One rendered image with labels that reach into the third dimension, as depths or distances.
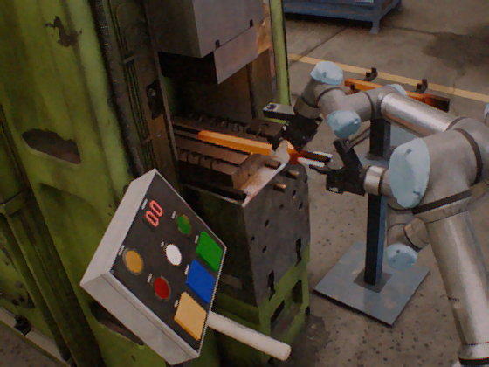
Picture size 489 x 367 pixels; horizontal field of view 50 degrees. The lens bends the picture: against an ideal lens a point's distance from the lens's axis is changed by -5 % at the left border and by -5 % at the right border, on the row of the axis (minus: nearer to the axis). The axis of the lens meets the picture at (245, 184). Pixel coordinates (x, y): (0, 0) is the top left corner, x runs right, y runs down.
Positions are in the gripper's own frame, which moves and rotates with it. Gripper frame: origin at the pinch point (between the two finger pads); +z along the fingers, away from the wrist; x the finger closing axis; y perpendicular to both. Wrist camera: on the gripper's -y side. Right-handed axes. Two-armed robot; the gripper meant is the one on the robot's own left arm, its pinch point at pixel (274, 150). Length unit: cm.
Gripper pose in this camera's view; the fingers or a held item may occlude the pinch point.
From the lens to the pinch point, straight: 162.7
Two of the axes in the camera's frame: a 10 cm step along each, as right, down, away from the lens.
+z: -3.2, 5.8, 7.5
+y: 7.7, 6.2, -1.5
